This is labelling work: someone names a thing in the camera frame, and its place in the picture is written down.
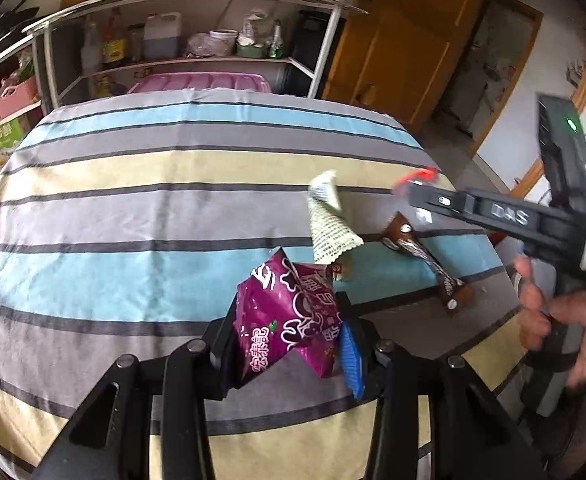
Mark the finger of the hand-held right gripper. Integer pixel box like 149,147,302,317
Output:
407,180,475,227

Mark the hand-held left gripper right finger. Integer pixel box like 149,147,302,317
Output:
334,291,546,480

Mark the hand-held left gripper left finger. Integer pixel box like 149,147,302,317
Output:
43,304,241,480

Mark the purple snack packet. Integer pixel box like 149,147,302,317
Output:
236,247,347,390

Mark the person's right hand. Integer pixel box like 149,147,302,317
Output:
513,255,586,391

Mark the brown candy wrapper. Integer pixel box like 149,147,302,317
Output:
380,211,474,317

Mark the cone-shaped paper wrapper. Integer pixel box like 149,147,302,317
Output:
307,170,364,284

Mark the wooden door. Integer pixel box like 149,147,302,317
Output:
323,0,495,137

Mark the striped tablecloth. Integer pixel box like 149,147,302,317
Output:
0,87,524,480

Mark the black appliance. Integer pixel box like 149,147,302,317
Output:
285,10,337,99

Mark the small green glass bottle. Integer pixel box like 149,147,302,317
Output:
268,20,287,59

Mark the green bowl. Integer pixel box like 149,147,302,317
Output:
235,42,267,60

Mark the white tub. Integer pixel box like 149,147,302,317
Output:
208,29,239,56

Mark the pink plastic storage box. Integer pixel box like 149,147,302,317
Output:
128,72,273,95

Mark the clear plastic bag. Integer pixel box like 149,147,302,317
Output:
185,32,214,59

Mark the green printed carton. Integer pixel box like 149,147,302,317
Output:
0,112,32,159

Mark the metal kitchen shelf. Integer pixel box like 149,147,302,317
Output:
23,0,370,117

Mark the white plastic jug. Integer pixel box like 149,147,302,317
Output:
143,12,183,60

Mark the white plastic bottle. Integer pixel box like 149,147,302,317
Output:
80,22,104,76

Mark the yellow oil bottle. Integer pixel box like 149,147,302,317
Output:
102,10,129,64

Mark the white side shelf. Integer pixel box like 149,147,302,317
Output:
0,35,44,197

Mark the wooden door frame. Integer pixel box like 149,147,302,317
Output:
468,0,545,162

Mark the pink handled basket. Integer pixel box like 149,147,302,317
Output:
0,79,42,120

